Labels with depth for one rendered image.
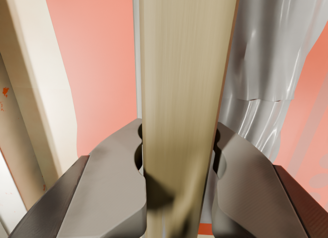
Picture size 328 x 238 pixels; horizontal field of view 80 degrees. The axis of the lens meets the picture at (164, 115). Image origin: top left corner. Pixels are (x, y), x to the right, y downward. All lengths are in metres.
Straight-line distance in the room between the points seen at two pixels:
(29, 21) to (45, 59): 0.03
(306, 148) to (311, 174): 0.04
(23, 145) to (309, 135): 0.28
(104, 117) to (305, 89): 0.18
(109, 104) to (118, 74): 0.03
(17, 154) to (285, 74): 0.26
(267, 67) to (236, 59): 0.03
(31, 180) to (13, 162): 0.04
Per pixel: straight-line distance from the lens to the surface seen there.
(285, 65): 0.19
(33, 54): 0.21
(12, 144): 0.24
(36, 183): 0.28
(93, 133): 0.22
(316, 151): 0.26
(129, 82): 0.18
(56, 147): 0.24
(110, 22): 0.17
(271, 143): 0.22
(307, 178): 0.28
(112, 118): 0.20
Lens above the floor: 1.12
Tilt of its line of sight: 63 degrees down
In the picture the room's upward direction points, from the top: 175 degrees counter-clockwise
